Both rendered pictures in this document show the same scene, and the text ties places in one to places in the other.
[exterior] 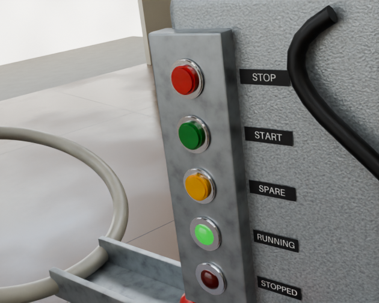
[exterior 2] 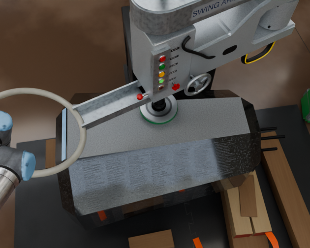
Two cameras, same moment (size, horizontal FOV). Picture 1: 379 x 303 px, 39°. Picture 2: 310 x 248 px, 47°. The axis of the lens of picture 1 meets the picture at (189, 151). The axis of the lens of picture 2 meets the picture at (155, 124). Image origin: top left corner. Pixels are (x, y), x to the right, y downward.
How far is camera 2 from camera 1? 1.35 m
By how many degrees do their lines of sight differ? 63
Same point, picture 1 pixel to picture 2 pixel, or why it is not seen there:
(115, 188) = (44, 92)
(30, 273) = not seen: outside the picture
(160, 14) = not seen: outside the picture
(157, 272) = (98, 101)
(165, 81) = (156, 61)
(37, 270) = not seen: outside the picture
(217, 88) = (168, 56)
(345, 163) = (186, 54)
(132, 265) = (88, 106)
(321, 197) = (182, 60)
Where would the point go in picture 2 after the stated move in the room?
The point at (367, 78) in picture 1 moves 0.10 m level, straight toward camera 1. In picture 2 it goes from (192, 41) to (211, 54)
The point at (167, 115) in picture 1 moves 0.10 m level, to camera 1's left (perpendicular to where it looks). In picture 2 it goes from (155, 66) to (146, 85)
